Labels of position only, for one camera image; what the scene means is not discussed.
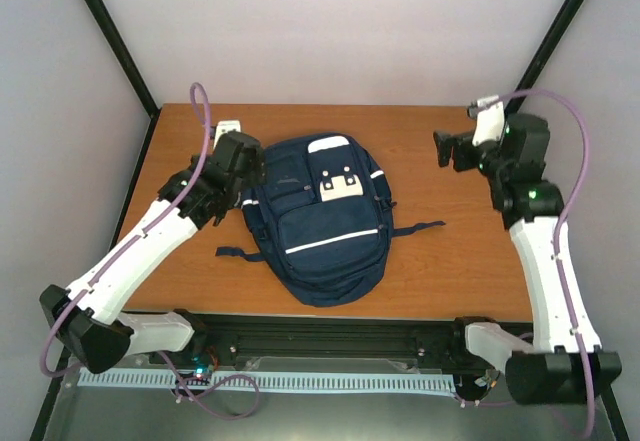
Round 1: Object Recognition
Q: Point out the light blue slotted cable duct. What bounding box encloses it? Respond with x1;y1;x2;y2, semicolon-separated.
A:
77;368;456;397

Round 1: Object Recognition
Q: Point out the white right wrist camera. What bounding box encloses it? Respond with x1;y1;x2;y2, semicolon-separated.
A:
467;95;505;147

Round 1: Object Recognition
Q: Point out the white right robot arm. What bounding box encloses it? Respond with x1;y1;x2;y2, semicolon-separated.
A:
433;114;622;405

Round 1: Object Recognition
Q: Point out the navy blue backpack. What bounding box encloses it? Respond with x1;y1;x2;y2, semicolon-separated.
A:
216;133;443;308

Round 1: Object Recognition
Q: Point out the black aluminium frame rail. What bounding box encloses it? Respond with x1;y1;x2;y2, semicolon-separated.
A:
169;313;491;372

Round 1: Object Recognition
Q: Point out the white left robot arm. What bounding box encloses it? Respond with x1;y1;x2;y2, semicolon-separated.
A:
39;131;266;374

